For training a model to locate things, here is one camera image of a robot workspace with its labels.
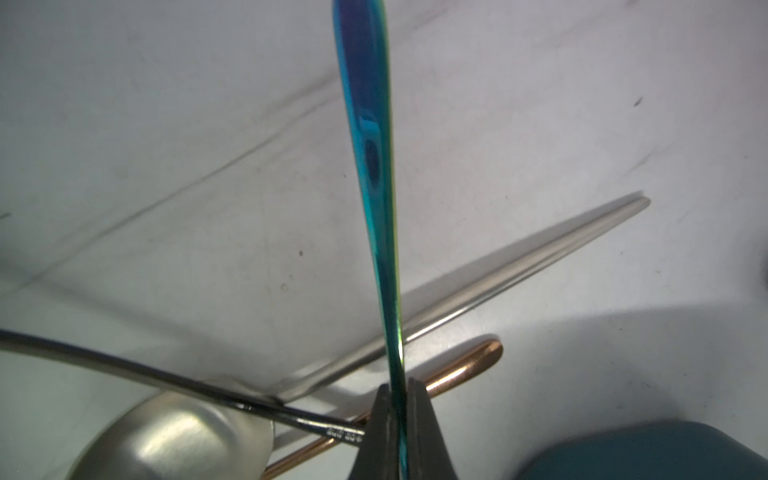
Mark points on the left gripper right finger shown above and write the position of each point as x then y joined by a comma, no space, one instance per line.
427,454

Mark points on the blue teal iridescent spoon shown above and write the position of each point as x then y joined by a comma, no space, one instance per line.
362,47

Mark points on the black spoon pile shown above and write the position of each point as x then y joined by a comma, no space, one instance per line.
345,431

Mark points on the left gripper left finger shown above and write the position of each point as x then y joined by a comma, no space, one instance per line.
378,455

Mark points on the copper spoon upper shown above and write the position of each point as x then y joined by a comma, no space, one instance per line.
469,364

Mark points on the teal plastic storage box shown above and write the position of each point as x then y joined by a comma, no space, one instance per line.
660,450

